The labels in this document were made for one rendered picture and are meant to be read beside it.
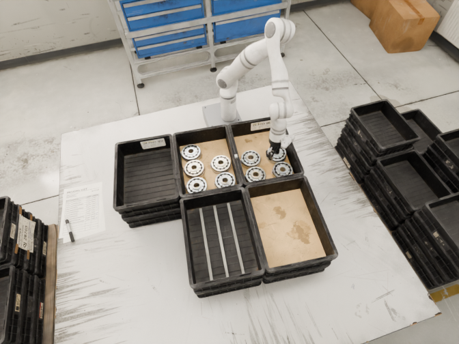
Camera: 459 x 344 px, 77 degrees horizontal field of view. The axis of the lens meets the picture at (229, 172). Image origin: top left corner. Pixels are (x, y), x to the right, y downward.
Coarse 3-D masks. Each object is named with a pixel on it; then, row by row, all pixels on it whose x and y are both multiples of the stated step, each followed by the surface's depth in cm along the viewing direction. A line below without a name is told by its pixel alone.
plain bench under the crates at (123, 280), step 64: (128, 128) 186; (192, 128) 185; (320, 128) 181; (320, 192) 156; (64, 256) 141; (128, 256) 140; (384, 256) 136; (64, 320) 125; (128, 320) 124; (192, 320) 123; (256, 320) 123; (320, 320) 122; (384, 320) 121
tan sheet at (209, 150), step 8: (200, 144) 161; (208, 144) 160; (216, 144) 160; (224, 144) 160; (208, 152) 157; (216, 152) 157; (224, 152) 157; (200, 160) 154; (208, 160) 154; (208, 168) 151; (232, 168) 151; (184, 176) 149; (208, 176) 149; (216, 176) 148; (208, 184) 146
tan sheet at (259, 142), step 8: (240, 136) 163; (248, 136) 163; (256, 136) 163; (264, 136) 162; (240, 144) 160; (248, 144) 159; (256, 144) 159; (264, 144) 159; (240, 152) 156; (264, 152) 156; (264, 160) 153; (288, 160) 152; (264, 168) 150; (272, 168) 150; (256, 176) 148; (272, 176) 147
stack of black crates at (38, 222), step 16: (0, 208) 179; (16, 208) 180; (0, 224) 175; (16, 224) 174; (0, 240) 158; (16, 240) 170; (0, 256) 154; (16, 256) 168; (32, 256) 183; (32, 272) 180
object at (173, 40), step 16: (128, 0) 246; (144, 0) 249; (160, 0) 252; (176, 0) 257; (192, 0) 261; (128, 16) 257; (144, 16) 259; (160, 16) 264; (176, 16) 269; (192, 16) 273; (176, 32) 279; (192, 32) 285; (144, 48) 283; (160, 48) 289; (176, 48) 294
